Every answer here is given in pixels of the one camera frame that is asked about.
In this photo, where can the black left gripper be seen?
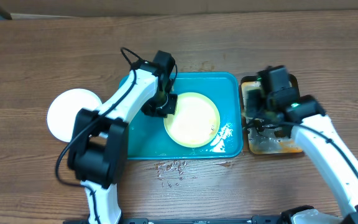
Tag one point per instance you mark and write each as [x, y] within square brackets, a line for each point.
[170, 108]

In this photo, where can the yellow plate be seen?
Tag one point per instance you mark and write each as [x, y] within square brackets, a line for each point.
[195, 122]

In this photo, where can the black baking tray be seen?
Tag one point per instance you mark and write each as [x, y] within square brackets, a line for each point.
[265, 140]

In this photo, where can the white plate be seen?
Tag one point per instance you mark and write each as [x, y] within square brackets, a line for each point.
[64, 108]

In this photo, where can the teal plastic tray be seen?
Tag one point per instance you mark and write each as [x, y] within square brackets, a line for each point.
[148, 139]

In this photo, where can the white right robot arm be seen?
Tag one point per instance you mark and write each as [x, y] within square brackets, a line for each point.
[283, 122]

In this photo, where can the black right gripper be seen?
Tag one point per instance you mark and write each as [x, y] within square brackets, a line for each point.
[254, 112]

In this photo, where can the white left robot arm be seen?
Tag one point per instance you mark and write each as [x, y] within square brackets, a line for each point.
[98, 148]

